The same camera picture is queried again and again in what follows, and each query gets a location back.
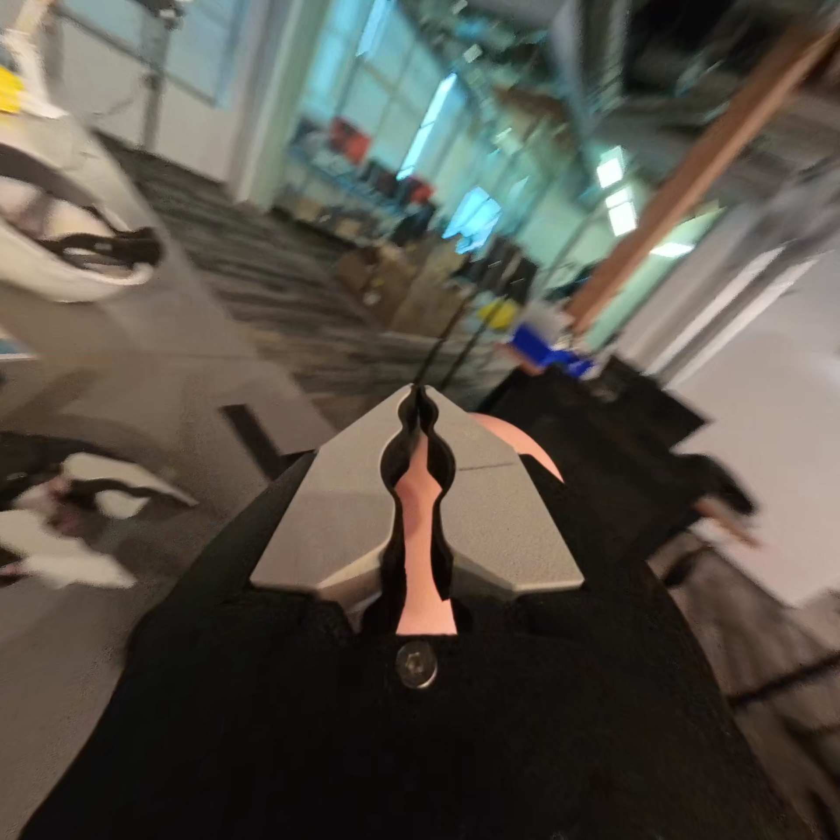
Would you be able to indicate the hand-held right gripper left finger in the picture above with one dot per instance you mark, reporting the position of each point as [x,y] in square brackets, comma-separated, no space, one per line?
[328,518]

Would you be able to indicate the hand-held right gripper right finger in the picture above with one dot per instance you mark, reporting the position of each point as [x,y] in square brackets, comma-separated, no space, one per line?
[505,518]

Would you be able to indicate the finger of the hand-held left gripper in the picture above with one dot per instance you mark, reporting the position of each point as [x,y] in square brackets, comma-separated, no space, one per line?
[124,482]
[59,558]

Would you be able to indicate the pink lego piece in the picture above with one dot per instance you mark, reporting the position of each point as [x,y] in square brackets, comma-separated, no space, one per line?
[420,577]

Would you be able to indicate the black rectangular strip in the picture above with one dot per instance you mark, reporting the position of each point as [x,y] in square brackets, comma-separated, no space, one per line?
[256,436]

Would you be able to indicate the printed paper sheet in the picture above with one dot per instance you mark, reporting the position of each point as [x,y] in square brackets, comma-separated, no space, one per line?
[12,346]

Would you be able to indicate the black table cloth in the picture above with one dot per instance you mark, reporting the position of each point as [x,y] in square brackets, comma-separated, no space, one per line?
[623,426]

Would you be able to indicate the blue plastic bin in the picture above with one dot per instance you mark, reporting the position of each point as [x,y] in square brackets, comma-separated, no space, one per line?
[551,354]

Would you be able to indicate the black tripod stand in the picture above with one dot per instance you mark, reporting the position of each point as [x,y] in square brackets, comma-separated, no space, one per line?
[449,341]

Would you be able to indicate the white box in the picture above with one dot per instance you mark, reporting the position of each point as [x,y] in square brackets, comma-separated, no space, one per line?
[548,321]

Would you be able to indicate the small yellow container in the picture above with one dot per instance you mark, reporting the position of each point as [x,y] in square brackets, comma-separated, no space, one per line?
[499,313]

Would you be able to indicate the pile of cardboard boxes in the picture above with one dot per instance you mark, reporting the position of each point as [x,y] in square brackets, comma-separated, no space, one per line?
[400,289]

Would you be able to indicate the black cabinet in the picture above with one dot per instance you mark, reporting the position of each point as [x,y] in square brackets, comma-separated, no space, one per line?
[502,269]

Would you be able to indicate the metal shelf rack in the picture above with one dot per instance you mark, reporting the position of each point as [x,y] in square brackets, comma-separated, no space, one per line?
[354,157]

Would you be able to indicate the yellow plastic bin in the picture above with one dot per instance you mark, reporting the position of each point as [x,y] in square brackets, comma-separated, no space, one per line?
[8,92]

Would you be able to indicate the wooden beam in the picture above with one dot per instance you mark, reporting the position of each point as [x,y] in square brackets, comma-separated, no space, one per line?
[709,164]

